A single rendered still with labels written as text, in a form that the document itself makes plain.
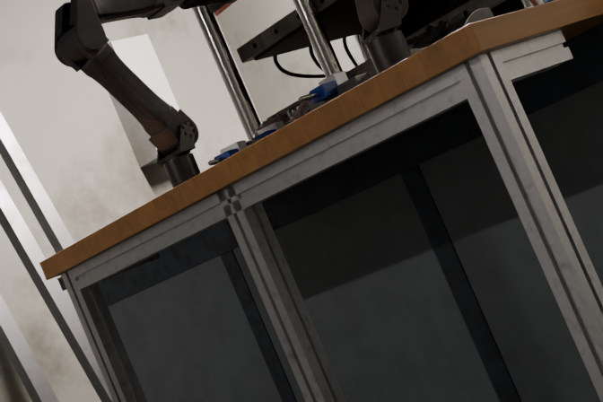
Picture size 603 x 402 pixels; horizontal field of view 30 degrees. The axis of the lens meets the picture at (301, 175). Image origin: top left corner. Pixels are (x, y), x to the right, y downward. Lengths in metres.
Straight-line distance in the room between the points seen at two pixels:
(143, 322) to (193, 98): 2.81
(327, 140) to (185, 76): 4.07
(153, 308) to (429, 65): 1.62
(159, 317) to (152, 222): 0.98
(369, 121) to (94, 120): 3.78
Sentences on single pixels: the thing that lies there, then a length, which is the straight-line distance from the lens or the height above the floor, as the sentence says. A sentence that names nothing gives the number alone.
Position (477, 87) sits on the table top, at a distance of 1.53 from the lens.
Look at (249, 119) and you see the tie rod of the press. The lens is 3.66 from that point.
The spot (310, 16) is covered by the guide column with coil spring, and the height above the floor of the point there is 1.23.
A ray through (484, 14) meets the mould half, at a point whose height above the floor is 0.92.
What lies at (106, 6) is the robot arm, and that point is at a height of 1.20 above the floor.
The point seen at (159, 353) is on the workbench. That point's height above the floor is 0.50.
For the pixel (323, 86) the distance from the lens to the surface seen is 2.31.
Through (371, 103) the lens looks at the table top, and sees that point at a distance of 1.61.
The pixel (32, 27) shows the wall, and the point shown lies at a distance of 5.40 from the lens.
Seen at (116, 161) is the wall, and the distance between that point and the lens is 5.34.
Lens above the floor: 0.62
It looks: 3 degrees up
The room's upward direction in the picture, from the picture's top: 23 degrees counter-clockwise
